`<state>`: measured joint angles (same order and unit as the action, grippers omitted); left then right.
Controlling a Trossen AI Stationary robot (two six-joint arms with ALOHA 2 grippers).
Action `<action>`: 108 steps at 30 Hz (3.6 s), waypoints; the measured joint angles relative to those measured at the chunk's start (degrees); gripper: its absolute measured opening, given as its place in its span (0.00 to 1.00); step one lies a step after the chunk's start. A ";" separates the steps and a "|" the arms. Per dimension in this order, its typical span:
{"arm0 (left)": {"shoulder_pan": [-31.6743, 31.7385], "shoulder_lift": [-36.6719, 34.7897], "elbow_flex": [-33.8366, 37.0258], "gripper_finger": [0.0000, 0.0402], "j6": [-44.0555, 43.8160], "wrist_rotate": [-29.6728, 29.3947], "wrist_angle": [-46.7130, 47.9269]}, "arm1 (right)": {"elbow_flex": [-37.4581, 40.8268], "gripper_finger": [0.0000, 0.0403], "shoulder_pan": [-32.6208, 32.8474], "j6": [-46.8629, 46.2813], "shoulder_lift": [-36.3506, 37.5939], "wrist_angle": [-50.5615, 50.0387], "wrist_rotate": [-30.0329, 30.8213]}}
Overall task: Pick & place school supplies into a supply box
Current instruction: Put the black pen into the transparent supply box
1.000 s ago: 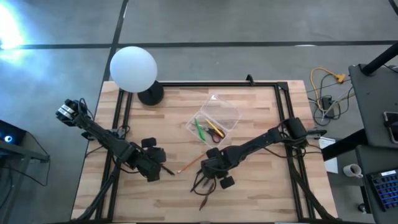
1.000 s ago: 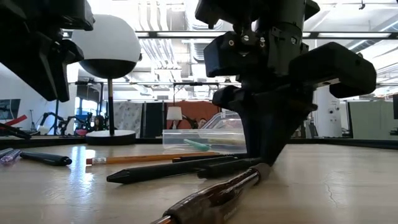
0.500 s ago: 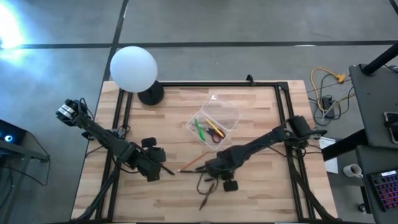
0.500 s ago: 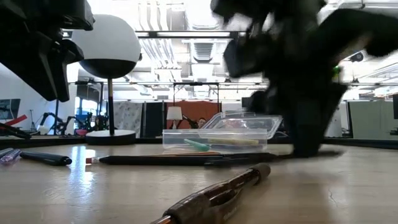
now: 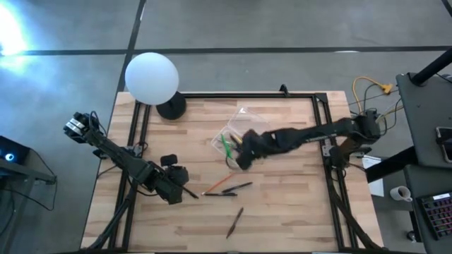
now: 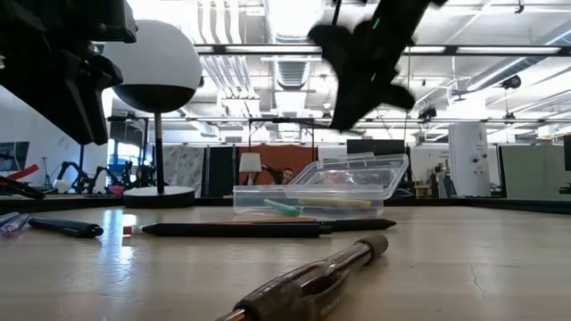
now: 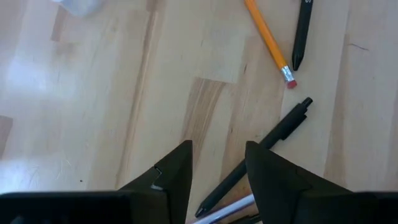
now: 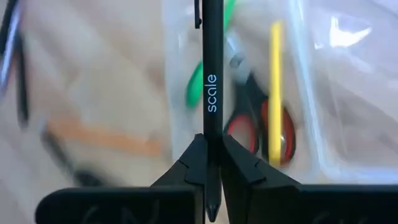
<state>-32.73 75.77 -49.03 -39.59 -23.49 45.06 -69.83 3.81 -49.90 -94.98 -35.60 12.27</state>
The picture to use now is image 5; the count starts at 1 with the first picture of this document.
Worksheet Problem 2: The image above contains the white mug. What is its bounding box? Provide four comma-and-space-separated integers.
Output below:
389, 185, 413, 203

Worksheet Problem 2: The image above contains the black backlit keyboard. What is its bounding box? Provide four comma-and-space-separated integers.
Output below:
415, 191, 452, 241

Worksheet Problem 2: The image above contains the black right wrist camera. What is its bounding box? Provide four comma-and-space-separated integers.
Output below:
234, 150, 254, 171

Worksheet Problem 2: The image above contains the grey equipment cart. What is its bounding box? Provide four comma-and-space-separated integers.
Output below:
395, 71, 452, 254

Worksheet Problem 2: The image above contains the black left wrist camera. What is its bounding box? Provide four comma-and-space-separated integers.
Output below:
160, 153, 179, 168

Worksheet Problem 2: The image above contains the dark brown pen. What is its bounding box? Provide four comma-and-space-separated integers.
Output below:
225, 206, 245, 240

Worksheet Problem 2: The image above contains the clear plastic supply box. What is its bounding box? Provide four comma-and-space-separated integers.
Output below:
210, 104, 272, 167

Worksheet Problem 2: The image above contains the black aluminium table frame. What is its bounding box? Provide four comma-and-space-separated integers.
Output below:
86, 92, 384, 253

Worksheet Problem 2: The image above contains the white globe lamp black base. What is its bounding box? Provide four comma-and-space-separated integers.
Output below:
124, 52, 188, 121

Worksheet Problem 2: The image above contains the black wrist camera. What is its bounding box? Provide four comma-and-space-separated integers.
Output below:
234, 150, 254, 171
160, 153, 179, 168

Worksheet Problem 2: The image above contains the white paper sheet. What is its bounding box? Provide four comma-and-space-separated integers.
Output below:
361, 155, 385, 198

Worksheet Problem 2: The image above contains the black pole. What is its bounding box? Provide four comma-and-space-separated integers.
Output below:
410, 47, 452, 87

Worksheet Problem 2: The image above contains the black smartphone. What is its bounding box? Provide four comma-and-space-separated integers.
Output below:
435, 126, 452, 164

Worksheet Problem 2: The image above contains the orange pencil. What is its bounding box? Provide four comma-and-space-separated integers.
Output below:
201, 172, 235, 197

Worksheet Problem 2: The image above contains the green marker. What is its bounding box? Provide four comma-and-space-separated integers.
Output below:
220, 133, 234, 159

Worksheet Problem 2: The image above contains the black box blue light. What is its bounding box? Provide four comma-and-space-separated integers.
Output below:
0, 135, 32, 174

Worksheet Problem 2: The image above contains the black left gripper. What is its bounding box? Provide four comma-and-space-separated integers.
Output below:
150, 163, 200, 206

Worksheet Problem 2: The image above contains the yellow cable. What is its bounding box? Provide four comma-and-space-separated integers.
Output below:
351, 75, 394, 114

